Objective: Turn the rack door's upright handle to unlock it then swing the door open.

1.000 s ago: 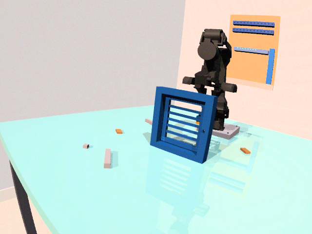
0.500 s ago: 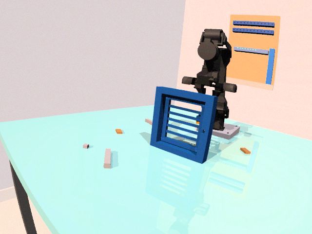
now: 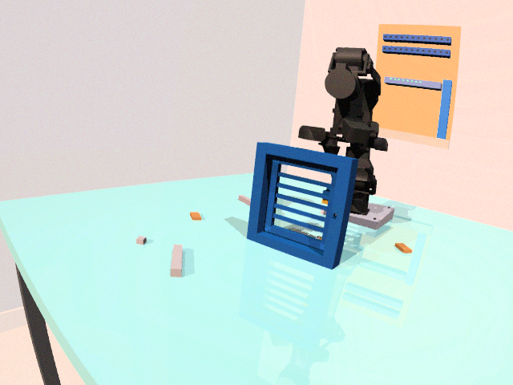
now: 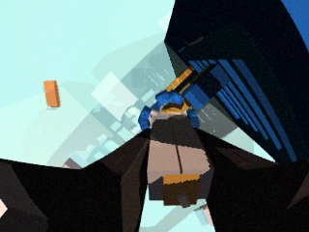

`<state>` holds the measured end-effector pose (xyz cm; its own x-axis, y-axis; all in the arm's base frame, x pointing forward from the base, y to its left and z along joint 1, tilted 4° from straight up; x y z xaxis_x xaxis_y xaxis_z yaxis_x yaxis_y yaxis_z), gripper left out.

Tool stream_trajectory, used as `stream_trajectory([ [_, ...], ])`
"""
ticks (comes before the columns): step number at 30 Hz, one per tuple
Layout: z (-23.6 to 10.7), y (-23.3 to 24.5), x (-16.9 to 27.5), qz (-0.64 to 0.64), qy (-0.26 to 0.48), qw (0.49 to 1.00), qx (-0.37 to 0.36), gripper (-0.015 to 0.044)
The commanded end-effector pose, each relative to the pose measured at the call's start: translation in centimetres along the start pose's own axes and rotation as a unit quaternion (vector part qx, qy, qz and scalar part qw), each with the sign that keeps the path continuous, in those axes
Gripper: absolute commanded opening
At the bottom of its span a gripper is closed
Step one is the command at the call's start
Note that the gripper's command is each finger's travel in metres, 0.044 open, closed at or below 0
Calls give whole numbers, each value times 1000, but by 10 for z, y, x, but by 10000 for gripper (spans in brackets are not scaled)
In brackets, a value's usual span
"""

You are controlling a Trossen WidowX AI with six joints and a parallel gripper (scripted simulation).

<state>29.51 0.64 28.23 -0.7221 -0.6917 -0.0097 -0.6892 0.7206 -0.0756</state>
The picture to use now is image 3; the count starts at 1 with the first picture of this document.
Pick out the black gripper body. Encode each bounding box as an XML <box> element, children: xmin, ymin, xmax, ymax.
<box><xmin>298</xmin><ymin>103</ymin><xmax>388</xmax><ymax>152</ymax></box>

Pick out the blue slatted square panel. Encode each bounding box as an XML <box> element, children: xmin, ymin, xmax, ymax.
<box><xmin>247</xmin><ymin>143</ymin><xmax>358</xmax><ymax>270</ymax></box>

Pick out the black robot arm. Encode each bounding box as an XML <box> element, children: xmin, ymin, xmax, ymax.
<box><xmin>325</xmin><ymin>47</ymin><xmax>382</xmax><ymax>215</ymax></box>

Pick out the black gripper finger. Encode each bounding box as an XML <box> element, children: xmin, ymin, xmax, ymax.
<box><xmin>318</xmin><ymin>143</ymin><xmax>341</xmax><ymax>155</ymax></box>
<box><xmin>345</xmin><ymin>147</ymin><xmax>370</xmax><ymax>159</ymax></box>

